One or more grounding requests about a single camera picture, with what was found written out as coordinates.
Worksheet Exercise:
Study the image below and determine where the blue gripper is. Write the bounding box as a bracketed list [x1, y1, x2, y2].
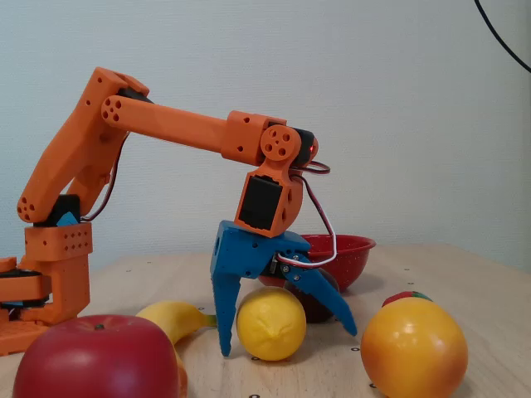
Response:
[210, 219, 358, 357]

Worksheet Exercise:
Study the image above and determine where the yellow toy lemon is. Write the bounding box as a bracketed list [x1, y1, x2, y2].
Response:
[236, 286, 307, 362]

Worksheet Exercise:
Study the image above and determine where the orange robot base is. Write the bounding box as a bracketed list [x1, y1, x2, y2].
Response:
[0, 222, 93, 357]

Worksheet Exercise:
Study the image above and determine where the red speckled bowl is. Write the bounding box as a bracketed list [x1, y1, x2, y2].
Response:
[257, 234, 378, 294]

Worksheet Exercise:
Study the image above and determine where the dark purple toy plum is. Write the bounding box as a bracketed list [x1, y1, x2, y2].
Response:
[284, 269, 340, 324]

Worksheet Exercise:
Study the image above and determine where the yellow toy banana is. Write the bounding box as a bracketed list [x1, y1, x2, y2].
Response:
[135, 300, 217, 398]

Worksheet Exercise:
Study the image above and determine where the red toy strawberry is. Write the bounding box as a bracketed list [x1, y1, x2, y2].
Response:
[381, 291, 433, 308]

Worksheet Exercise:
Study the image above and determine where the orange toy peach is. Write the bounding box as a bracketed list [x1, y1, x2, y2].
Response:
[359, 297, 469, 398]

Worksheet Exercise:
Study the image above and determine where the red toy apple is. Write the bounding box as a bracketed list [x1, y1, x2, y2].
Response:
[12, 314, 182, 398]

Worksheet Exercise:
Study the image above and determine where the red white black servo cable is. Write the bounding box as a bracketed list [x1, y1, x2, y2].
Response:
[275, 160, 338, 269]
[80, 132, 130, 221]

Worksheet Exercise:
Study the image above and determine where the thin black hanging cable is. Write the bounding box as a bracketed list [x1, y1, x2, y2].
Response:
[475, 0, 531, 74]

